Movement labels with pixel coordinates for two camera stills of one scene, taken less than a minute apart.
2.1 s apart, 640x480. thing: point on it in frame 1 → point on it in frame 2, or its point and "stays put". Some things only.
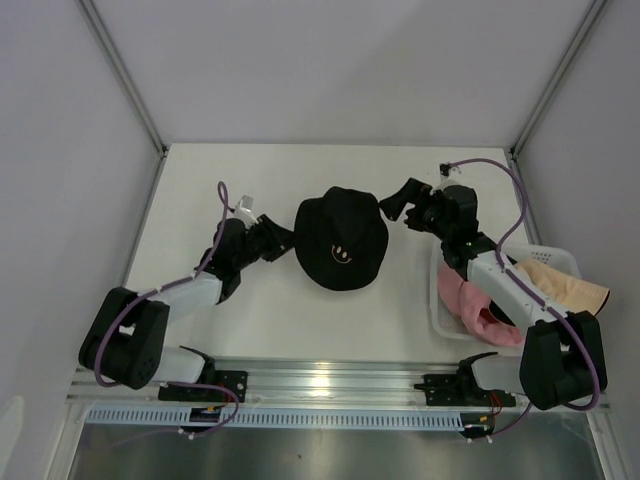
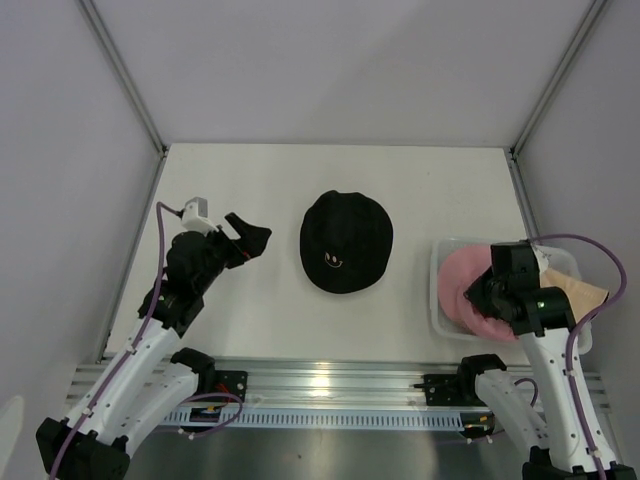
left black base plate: [235, 380] stays put
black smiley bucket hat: [341, 238] stays put
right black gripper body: [432, 209] → [483, 294]
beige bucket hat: [564, 289] stays put
